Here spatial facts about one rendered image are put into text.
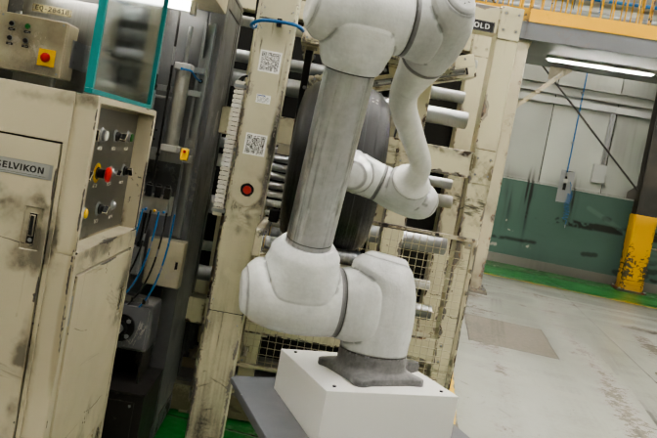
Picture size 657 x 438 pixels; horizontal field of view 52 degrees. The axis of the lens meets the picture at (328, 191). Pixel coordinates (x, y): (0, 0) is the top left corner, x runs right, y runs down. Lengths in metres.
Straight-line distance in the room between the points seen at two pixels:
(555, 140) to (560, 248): 1.79
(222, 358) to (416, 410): 1.12
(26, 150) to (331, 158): 0.73
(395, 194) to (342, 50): 0.58
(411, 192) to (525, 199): 9.95
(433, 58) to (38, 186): 0.93
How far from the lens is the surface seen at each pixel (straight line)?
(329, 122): 1.32
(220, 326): 2.46
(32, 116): 1.69
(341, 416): 1.44
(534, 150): 11.75
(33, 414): 1.80
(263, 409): 1.58
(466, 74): 2.84
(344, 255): 2.31
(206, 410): 2.56
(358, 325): 1.47
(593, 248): 11.90
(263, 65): 2.39
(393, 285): 1.47
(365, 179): 1.71
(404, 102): 1.50
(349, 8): 1.26
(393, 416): 1.49
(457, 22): 1.31
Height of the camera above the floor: 1.23
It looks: 3 degrees down
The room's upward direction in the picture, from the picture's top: 10 degrees clockwise
